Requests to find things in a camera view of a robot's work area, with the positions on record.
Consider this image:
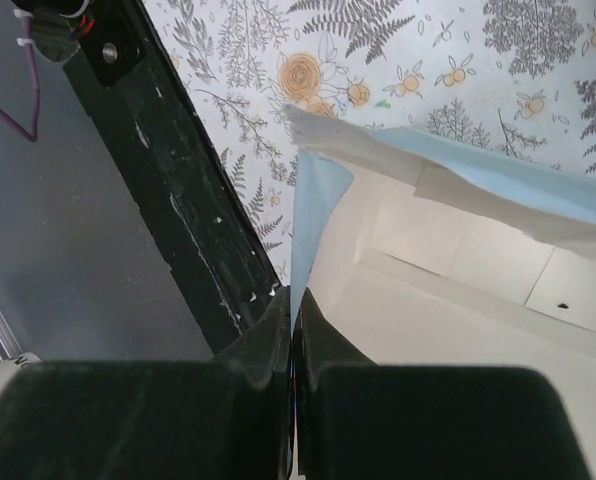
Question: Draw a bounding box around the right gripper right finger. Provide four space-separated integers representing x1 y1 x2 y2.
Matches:
292 292 591 479

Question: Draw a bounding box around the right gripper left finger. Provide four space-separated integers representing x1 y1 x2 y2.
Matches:
0 289 291 479

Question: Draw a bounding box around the white paper bag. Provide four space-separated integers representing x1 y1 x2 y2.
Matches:
285 106 596 478

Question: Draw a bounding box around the floral table mat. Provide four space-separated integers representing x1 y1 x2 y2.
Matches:
145 1 596 283

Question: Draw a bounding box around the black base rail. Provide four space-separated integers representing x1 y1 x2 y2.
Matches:
17 1 279 352

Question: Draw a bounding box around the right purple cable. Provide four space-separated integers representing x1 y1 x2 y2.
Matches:
0 12 42 144

